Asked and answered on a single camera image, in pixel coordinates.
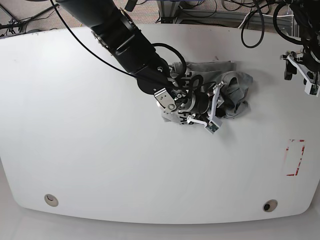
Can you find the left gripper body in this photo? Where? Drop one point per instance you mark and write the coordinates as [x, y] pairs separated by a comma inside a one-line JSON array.
[[306, 65]]

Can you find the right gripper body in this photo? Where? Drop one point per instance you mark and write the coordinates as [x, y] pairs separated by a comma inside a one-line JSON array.
[[207, 107]]

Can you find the grey T-shirt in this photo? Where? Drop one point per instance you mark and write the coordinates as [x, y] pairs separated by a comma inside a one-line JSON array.
[[231, 102]]

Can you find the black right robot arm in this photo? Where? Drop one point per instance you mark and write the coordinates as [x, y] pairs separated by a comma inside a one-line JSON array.
[[186, 94]]

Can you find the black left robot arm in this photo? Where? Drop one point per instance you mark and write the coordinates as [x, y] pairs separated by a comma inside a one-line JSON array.
[[306, 13]]

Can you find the red tape rectangle marking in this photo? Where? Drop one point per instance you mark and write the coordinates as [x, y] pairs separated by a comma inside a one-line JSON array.
[[293, 157]]

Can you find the black tripod on floor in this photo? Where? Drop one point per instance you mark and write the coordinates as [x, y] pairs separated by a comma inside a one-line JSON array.
[[16, 26]]

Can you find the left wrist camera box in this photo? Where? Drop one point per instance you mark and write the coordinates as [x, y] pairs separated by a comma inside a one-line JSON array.
[[312, 89]]

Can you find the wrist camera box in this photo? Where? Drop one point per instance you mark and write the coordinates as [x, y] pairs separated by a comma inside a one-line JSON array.
[[312, 89], [213, 126]]

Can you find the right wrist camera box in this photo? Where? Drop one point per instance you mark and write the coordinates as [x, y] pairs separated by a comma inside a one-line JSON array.
[[213, 126]]

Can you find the aluminium frame stand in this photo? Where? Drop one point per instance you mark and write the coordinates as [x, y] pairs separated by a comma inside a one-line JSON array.
[[168, 10]]

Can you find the right table cable grommet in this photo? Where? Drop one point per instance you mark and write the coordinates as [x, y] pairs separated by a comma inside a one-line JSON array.
[[270, 206]]

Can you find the table cable grommet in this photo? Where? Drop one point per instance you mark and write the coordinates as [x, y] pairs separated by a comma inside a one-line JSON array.
[[270, 206], [51, 200]]

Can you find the left table cable grommet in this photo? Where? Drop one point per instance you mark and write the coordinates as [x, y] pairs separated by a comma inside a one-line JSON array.
[[51, 200]]

